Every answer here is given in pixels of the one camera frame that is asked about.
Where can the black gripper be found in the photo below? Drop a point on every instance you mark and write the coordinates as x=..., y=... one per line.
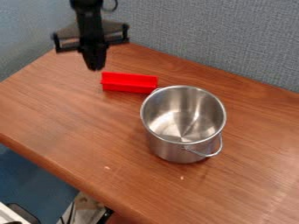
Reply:
x=91, y=30

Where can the red plastic block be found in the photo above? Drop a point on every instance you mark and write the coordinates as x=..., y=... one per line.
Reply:
x=128, y=82

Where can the metal pot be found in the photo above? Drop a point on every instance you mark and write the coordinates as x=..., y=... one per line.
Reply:
x=183, y=118

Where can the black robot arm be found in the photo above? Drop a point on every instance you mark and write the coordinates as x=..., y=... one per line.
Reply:
x=84, y=5

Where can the table leg frame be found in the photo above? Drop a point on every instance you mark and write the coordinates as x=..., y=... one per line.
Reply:
x=82, y=211

